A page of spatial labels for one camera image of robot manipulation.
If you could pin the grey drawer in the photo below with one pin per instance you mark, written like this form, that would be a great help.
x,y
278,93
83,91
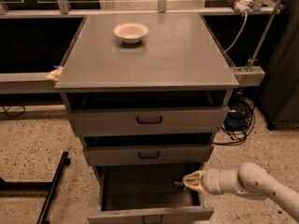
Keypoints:
x,y
148,112
144,194
147,149

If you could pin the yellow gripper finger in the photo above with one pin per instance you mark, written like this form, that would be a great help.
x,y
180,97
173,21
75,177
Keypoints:
x,y
193,177
195,187

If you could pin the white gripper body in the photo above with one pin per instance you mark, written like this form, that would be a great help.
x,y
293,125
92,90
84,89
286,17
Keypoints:
x,y
211,181

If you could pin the grey top drawer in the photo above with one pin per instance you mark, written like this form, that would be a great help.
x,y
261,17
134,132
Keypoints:
x,y
148,112

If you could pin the yellow tape piece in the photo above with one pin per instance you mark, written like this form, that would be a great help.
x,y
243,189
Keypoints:
x,y
55,74

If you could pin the grey middle drawer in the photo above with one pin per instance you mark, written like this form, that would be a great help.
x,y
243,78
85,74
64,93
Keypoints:
x,y
147,149

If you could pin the grey drawer cabinet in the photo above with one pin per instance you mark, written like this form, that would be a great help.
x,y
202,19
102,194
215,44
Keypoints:
x,y
178,54

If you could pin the grey aluminium frame rail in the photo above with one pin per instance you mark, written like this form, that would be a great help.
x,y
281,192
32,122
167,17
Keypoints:
x,y
37,82

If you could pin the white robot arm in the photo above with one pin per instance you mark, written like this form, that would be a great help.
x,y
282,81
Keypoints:
x,y
249,181

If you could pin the grey bottom drawer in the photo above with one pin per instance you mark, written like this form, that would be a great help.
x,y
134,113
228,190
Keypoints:
x,y
144,194

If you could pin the white bowl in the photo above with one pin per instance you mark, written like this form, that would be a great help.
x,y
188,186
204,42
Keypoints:
x,y
131,32

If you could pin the dark grey cabinet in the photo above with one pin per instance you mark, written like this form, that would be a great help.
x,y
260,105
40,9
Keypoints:
x,y
279,93

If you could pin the black metal stand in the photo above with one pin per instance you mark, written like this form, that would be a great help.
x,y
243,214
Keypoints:
x,y
33,188

